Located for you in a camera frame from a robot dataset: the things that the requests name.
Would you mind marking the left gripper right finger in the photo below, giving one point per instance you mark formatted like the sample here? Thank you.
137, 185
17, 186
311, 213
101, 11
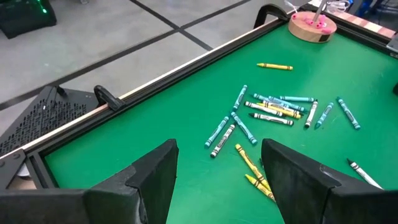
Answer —
295, 193

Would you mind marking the black computer with green lights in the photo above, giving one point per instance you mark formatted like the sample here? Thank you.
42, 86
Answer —
25, 15

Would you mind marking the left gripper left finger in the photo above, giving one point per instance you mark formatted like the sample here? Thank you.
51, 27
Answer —
149, 193

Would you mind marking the black frame clamp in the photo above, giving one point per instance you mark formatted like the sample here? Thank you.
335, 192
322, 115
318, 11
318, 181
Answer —
109, 98
270, 12

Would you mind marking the round wooden lamp base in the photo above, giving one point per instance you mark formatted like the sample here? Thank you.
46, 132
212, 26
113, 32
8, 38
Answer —
312, 31

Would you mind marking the green table mat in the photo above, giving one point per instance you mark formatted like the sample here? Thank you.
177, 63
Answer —
155, 124

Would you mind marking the blue crayon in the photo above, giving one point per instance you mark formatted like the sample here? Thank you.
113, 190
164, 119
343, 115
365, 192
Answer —
261, 97
216, 131
348, 113
244, 128
324, 115
290, 105
240, 98
297, 99

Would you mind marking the metal lamp stem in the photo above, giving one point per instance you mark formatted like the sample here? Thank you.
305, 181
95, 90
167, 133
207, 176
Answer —
319, 11

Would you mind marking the yellow crayon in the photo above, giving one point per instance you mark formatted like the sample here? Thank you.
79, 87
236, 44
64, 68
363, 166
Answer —
293, 115
275, 66
252, 166
259, 187

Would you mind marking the small pink blob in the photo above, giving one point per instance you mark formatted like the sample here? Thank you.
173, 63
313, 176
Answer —
327, 30
309, 21
320, 25

